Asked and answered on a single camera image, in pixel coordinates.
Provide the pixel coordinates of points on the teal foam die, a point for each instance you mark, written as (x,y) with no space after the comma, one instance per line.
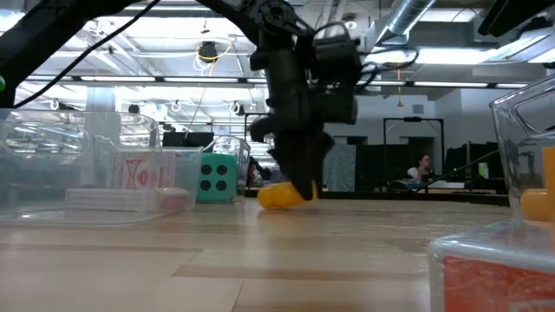
(217,177)

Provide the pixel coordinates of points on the ceiling light rail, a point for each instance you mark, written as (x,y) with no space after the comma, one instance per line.
(130,79)

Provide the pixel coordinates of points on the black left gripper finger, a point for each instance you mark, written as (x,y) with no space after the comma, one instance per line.
(303,164)

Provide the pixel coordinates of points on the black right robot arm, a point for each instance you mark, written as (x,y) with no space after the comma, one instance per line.
(507,15)

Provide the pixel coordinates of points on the black monitor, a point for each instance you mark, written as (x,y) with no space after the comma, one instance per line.
(187,139)

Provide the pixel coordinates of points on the bright ceiling light panel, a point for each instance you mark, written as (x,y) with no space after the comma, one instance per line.
(455,56)

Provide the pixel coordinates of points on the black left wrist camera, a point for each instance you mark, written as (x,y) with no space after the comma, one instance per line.
(338,60)

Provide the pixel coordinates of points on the yellow toy building block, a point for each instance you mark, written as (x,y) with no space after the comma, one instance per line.
(277,197)

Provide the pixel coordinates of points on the red and white card deck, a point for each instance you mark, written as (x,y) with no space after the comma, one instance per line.
(141,171)

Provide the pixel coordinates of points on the narrow clear plastic bin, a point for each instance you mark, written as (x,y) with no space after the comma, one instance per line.
(43,182)

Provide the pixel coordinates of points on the person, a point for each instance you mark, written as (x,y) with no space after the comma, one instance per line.
(260,171)
(421,169)

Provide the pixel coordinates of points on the orange playing card deck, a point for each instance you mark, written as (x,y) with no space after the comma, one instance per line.
(494,277)

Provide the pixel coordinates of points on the pink playing card deck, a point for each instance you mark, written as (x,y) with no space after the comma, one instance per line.
(108,200)

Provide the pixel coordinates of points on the narrow silver spiral duct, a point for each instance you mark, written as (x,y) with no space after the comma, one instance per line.
(407,15)

